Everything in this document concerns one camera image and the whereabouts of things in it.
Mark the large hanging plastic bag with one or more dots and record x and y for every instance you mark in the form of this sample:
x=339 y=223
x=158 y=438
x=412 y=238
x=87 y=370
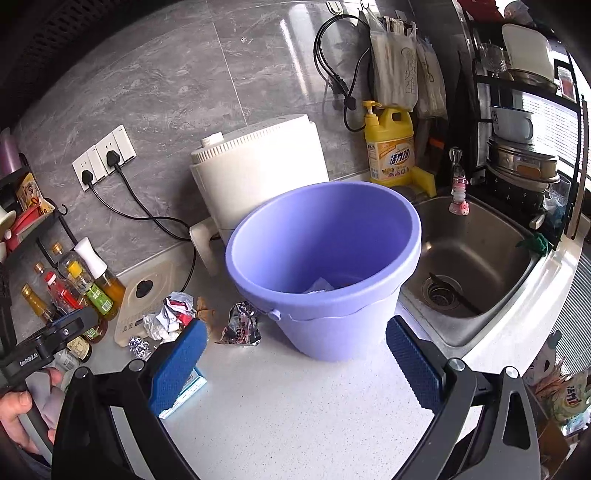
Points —
x=395 y=64

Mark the clear bottle gold cap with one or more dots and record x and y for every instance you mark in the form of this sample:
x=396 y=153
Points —
x=59 y=251

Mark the black metal shelf rack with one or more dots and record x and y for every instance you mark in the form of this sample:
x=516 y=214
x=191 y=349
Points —
x=51 y=220

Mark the black utensil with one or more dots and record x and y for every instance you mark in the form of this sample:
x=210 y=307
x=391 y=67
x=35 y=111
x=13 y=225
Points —
x=466 y=302

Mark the person's left hand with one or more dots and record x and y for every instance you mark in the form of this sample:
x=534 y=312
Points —
x=14 y=415

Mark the silver wrapper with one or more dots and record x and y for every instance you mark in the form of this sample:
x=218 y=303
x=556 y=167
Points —
x=240 y=323

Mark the green scouring cloth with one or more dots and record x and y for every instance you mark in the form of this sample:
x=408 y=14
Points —
x=535 y=243

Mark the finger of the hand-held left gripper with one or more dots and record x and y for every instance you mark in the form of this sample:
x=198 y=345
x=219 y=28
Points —
x=69 y=330

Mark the small foil ball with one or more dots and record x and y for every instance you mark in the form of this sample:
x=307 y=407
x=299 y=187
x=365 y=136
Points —
x=138 y=346

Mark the pink plastic bottle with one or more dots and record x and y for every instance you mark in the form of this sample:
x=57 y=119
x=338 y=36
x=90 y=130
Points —
x=9 y=154

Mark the white plastic container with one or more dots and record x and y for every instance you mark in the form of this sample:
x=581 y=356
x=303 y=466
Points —
x=526 y=50

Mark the cardboard box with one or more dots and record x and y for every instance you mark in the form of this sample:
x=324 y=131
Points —
x=549 y=443

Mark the white wall socket panel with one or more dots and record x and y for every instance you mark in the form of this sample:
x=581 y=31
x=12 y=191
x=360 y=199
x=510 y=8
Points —
x=124 y=143

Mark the clear drinking glass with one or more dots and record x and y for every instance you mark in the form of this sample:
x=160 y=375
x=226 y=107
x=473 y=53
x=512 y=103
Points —
x=491 y=57

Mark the red cap sauce bottle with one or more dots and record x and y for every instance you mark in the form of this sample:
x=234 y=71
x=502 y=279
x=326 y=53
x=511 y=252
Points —
x=69 y=300

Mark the white enamel mug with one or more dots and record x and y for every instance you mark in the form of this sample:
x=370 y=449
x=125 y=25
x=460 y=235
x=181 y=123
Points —
x=510 y=124

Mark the black range hood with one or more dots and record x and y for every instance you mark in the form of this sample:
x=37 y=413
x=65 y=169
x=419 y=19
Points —
x=60 y=32

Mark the brown paper scrap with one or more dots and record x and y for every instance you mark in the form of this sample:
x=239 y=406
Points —
x=204 y=310

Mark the steel kitchen sink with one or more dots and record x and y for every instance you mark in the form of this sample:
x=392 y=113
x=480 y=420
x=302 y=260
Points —
x=471 y=258

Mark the cream air fryer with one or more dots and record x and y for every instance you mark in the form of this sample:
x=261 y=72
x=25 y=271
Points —
x=268 y=157

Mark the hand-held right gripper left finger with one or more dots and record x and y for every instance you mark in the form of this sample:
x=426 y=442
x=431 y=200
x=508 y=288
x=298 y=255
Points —
x=180 y=364

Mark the black dish rack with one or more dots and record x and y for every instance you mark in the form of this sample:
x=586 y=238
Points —
x=496 y=81

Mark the orange snack packet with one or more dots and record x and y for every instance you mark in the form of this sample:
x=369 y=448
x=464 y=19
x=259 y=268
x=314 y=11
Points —
x=30 y=194

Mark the small hanging plastic bag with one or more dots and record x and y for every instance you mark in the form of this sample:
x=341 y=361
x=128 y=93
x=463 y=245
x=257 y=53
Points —
x=429 y=78

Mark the yellow cap green label bottle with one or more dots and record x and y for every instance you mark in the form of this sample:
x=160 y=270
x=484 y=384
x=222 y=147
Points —
x=99 y=297

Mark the blue and white carton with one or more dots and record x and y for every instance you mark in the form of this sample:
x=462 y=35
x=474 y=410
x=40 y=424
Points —
x=194 y=385

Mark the steel sink strainer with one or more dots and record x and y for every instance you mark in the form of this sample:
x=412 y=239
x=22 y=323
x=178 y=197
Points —
x=441 y=293

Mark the white wall hook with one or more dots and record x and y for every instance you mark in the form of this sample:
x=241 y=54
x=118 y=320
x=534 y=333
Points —
x=367 y=4
x=330 y=5

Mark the steel steamer pot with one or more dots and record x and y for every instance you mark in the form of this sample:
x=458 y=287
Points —
x=521 y=161

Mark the black speckled pot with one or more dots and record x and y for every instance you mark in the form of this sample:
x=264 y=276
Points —
x=517 y=196

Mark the oil sprayer bottle white top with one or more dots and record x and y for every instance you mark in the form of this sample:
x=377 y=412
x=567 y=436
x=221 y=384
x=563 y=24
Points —
x=111 y=286

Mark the white red wrapper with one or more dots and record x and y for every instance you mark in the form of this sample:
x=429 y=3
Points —
x=168 y=316

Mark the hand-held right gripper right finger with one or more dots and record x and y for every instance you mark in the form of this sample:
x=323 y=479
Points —
x=413 y=364

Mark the printed plastic bag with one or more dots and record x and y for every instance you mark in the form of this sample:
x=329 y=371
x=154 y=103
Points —
x=568 y=397

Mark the yellow detergent pump bottle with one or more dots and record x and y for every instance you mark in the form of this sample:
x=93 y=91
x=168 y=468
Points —
x=388 y=152

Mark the purple plastic bucket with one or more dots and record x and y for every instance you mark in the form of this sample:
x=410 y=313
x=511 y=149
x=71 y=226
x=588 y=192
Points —
x=332 y=323

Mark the dark sauce bottle gold cap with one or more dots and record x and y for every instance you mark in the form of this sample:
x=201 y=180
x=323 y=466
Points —
x=37 y=307

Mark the yellow sponge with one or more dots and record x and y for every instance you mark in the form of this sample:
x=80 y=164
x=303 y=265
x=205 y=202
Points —
x=425 y=182

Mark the white paper scrap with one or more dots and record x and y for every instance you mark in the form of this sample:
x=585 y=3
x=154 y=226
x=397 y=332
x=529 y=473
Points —
x=321 y=284

